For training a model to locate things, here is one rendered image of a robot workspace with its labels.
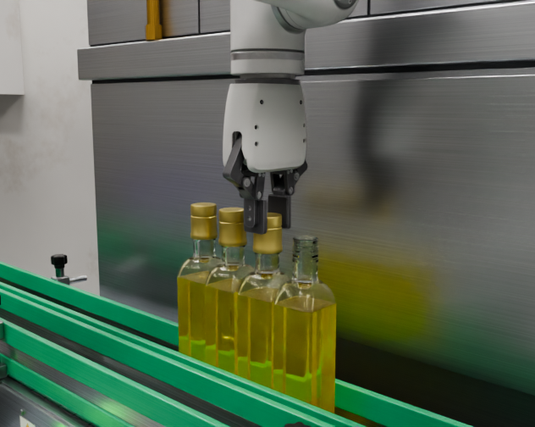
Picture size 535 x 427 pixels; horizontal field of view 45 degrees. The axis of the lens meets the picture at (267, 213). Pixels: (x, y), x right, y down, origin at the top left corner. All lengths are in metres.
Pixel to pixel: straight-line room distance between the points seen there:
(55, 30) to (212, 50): 2.91
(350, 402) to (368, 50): 0.42
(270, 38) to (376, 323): 0.38
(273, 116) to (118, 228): 0.62
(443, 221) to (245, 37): 0.30
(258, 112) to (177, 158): 0.42
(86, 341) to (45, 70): 3.00
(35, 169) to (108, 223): 2.70
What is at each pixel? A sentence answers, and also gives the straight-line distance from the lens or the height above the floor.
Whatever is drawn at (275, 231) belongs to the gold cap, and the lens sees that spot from 0.76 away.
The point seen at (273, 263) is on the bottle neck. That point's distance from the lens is 0.77.
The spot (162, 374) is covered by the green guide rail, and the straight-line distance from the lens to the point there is 0.89.
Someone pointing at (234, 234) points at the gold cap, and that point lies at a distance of 0.80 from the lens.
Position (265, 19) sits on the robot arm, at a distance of 0.72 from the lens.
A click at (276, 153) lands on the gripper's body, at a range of 0.74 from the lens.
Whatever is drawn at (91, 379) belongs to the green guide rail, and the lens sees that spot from 0.88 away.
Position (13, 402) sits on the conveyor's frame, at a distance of 1.06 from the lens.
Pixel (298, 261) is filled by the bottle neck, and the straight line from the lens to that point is 0.73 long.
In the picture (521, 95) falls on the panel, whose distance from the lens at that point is 0.73.
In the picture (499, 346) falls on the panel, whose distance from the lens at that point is 0.78.
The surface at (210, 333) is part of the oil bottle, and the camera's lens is 0.84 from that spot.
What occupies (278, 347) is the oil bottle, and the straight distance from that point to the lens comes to 0.76.
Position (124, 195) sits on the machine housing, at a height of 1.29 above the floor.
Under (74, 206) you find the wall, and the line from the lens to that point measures 3.88.
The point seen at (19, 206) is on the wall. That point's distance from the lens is 4.09.
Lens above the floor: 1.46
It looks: 10 degrees down
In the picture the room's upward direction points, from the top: straight up
